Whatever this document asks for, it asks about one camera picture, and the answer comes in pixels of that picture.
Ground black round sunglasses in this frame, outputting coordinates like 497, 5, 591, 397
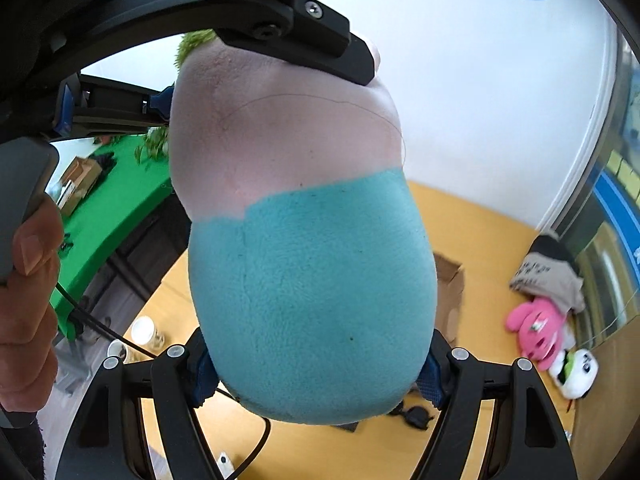
387, 401, 434, 431

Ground brown cardboard box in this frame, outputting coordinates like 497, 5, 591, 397
434, 252, 464, 346

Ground teal pink plush doll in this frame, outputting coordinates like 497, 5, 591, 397
168, 30, 437, 425

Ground black charger box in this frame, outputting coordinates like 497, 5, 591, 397
333, 422, 359, 432

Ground operator hand on handle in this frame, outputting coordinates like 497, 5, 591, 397
0, 196, 63, 413

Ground small cardboard box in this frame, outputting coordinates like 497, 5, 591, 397
56, 157, 102, 218

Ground green potted plant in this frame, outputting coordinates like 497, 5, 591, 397
134, 126, 169, 165

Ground white panda plush toy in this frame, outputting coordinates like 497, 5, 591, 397
548, 349, 599, 400

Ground paper cup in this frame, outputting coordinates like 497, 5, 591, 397
106, 340, 132, 364
130, 315, 165, 352

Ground pink plush toy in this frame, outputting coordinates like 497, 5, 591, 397
506, 297, 566, 372

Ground grey black folded cloth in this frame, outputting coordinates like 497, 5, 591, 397
509, 230, 586, 315

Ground black cable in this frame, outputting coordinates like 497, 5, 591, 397
54, 282, 272, 480

